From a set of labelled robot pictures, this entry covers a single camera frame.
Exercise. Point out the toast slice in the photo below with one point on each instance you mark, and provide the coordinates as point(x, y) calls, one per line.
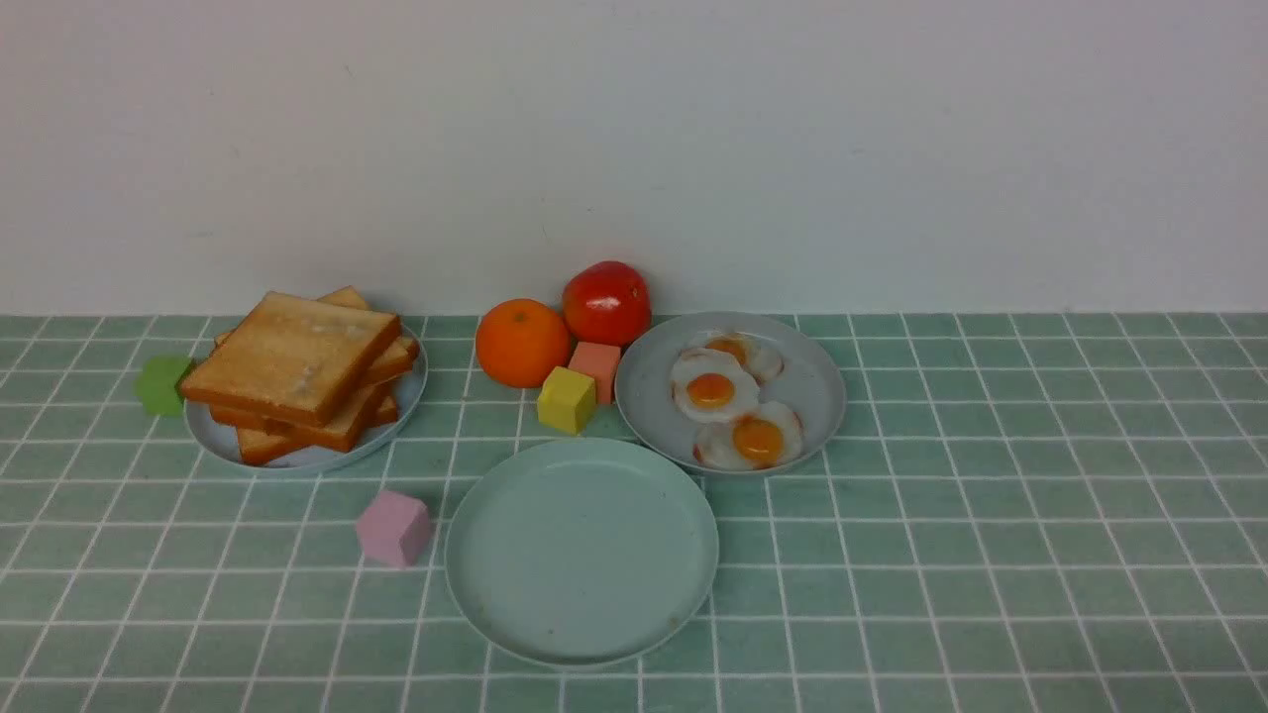
point(391, 358)
point(260, 448)
point(287, 410)
point(241, 418)

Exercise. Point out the salmon pink cube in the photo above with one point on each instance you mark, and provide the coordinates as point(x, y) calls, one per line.
point(599, 362)

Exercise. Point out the red tomato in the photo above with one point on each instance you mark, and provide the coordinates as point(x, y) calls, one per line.
point(608, 303)

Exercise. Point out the yellow cube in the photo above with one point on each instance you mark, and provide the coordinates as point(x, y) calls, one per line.
point(567, 401)

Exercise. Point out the grey plate with eggs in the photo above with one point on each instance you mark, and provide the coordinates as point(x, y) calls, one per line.
point(811, 384)

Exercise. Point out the orange fruit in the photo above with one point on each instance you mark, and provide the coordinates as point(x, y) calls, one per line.
point(519, 343)

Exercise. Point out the green empty plate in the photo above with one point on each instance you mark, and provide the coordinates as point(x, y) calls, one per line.
point(582, 553)

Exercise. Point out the grey plate with toast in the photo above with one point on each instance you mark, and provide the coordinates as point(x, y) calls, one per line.
point(220, 441)

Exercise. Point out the green cube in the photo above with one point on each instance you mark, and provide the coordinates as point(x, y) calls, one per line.
point(158, 386)

